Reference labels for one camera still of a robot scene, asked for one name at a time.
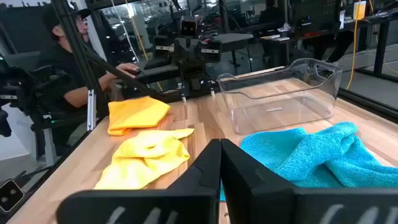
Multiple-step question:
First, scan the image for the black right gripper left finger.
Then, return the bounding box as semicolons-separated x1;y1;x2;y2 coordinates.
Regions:
55;138;222;224

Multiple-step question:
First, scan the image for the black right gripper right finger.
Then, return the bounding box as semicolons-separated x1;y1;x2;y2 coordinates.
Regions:
220;138;398;224

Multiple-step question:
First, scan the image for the yellow microfiber towel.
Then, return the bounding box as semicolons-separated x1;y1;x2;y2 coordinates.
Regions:
94;128;195;190

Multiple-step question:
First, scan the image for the teal microfiber towel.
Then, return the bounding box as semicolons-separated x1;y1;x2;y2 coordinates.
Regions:
219;121;398;202

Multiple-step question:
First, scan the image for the orange microfiber towel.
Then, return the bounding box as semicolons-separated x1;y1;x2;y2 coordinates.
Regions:
108;96;172;137

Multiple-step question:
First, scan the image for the clear plastic bin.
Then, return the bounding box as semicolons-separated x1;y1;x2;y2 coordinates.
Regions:
217;57;344;136

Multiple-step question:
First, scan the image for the person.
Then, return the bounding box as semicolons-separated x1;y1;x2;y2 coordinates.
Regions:
37;4;141;150

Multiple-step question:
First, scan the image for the black office chair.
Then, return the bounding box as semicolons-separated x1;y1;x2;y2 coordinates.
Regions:
0;54;74;139

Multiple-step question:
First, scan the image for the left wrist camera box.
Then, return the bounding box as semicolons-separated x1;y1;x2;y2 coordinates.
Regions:
179;19;198;39

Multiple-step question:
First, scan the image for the black aluminium table frame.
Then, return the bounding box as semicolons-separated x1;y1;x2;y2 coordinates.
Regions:
0;0;398;223

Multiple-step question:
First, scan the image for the yellow power cable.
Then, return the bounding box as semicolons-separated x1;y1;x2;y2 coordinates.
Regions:
345;0;398;91

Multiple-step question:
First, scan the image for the black table-level camera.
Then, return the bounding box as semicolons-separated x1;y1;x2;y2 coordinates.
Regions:
0;179;25;213

